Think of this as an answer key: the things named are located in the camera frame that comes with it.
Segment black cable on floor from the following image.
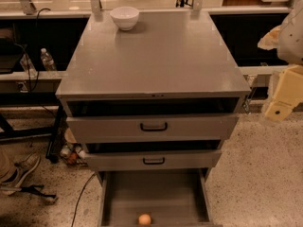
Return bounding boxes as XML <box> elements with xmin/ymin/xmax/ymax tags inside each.
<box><xmin>69</xmin><ymin>171</ymin><xmax>97</xmax><ymax>227</ymax></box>

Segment grey bottom drawer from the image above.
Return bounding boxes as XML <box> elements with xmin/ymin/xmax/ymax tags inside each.
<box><xmin>98</xmin><ymin>169</ymin><xmax>222</xmax><ymax>227</ymax></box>

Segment clutter items under table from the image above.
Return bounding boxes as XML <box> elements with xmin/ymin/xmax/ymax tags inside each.
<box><xmin>60</xmin><ymin>128</ymin><xmax>87</xmax><ymax>166</ymax></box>

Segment clear plastic water bottle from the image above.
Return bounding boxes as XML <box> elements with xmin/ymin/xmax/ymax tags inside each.
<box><xmin>41</xmin><ymin>48</ymin><xmax>57</xmax><ymax>71</ymax></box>

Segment grey top drawer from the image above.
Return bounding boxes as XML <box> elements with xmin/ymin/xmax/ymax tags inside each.
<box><xmin>67</xmin><ymin>113</ymin><xmax>239</xmax><ymax>143</ymax></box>

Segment grey drawer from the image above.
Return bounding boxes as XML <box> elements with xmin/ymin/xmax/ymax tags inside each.
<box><xmin>84</xmin><ymin>150</ymin><xmax>222</xmax><ymax>171</ymax></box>
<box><xmin>67</xmin><ymin>113</ymin><xmax>239</xmax><ymax>143</ymax></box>
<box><xmin>98</xmin><ymin>169</ymin><xmax>222</xmax><ymax>227</ymax></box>

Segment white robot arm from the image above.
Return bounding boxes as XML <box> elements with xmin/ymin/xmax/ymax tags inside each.
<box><xmin>258</xmin><ymin>2</ymin><xmax>303</xmax><ymax>122</ymax></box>

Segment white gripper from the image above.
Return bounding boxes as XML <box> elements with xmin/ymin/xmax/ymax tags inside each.
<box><xmin>258</xmin><ymin>26</ymin><xmax>303</xmax><ymax>122</ymax></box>

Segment white ceramic bowl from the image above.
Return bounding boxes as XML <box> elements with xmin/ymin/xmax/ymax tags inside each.
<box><xmin>110</xmin><ymin>7</ymin><xmax>139</xmax><ymax>30</ymax></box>

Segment black cable on shelf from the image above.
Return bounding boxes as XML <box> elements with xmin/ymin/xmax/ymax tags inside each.
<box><xmin>13</xmin><ymin>7</ymin><xmax>52</xmax><ymax>93</ymax></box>

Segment grey sneaker shoe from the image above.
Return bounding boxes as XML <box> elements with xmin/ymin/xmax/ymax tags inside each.
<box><xmin>1</xmin><ymin>153</ymin><xmax>41</xmax><ymax>196</ymax></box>

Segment grey middle drawer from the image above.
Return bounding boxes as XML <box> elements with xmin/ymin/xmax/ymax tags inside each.
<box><xmin>84</xmin><ymin>150</ymin><xmax>222</xmax><ymax>171</ymax></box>

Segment black tool on floor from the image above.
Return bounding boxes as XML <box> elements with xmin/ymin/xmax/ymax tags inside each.
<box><xmin>0</xmin><ymin>183</ymin><xmax>59</xmax><ymax>203</ymax></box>

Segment black table frame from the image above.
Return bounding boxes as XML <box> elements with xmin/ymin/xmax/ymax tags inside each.
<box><xmin>0</xmin><ymin>93</ymin><xmax>63</xmax><ymax>163</ymax></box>

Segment grey metal drawer cabinet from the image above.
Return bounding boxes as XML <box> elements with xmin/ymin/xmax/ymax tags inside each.
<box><xmin>55</xmin><ymin>9</ymin><xmax>252</xmax><ymax>227</ymax></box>

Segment orange fruit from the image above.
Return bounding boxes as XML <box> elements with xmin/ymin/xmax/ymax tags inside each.
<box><xmin>138</xmin><ymin>214</ymin><xmax>152</xmax><ymax>225</ymax></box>

